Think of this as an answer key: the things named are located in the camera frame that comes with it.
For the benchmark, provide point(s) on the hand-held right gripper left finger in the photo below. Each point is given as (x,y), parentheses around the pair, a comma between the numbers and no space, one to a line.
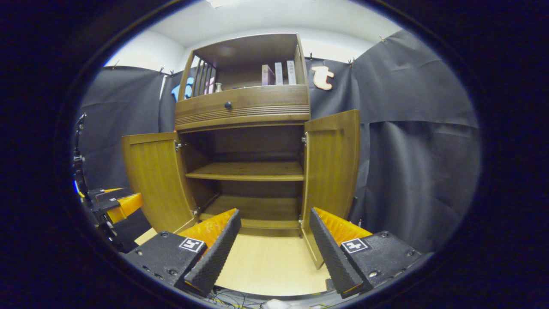
(216,253)

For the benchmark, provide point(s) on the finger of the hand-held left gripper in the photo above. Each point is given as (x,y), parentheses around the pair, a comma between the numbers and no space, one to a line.
(126,205)
(105,194)

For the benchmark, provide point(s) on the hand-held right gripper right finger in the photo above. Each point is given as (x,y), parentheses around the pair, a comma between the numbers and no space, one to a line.
(332,257)

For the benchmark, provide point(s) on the wooden shoe cabinet door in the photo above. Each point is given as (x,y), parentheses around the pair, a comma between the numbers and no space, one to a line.
(330,171)
(158,180)

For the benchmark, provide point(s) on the wooden double-door shoe cabinet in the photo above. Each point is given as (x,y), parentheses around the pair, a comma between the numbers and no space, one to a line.
(244,107)

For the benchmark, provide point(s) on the wooden cabinet shelf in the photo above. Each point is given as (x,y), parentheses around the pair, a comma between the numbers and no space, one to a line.
(248,171)

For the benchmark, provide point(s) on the white cloth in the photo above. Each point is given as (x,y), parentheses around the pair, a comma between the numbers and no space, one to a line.
(279,304)

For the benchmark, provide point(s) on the black backdrop cloth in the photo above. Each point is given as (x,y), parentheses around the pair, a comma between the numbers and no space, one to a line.
(411,150)

